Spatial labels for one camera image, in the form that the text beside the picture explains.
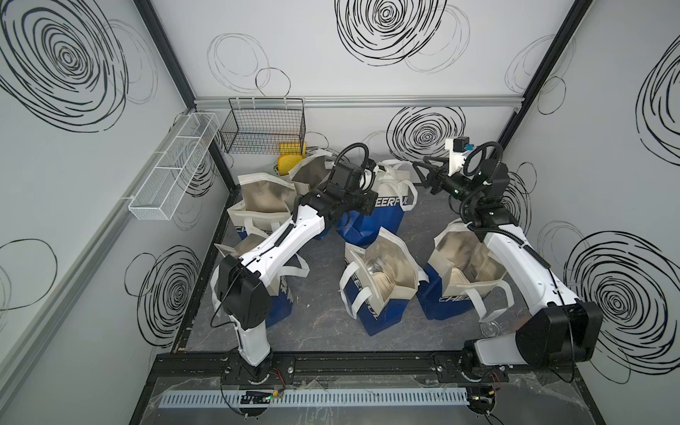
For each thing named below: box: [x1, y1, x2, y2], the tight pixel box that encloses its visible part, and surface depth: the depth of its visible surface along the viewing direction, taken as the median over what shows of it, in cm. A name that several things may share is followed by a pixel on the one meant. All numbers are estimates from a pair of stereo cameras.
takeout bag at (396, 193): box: [336, 159, 419, 248], surface depth 84 cm
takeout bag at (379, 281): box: [338, 226, 430, 337], surface depth 71 cm
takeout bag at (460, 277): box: [417, 219, 515, 324], surface depth 72 cm
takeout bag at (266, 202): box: [226, 172, 297, 233], surface depth 84 cm
